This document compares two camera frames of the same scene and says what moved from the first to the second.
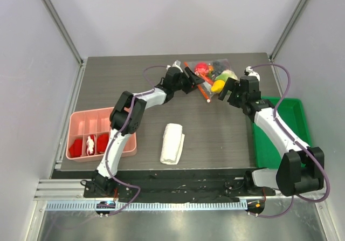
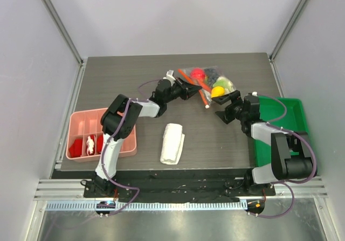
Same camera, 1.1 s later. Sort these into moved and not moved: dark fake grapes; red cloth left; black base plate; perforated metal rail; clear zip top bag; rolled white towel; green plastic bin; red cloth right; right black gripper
Moved: right black gripper; clear zip top bag; dark fake grapes
Not moved: red cloth left; red cloth right; perforated metal rail; rolled white towel; green plastic bin; black base plate
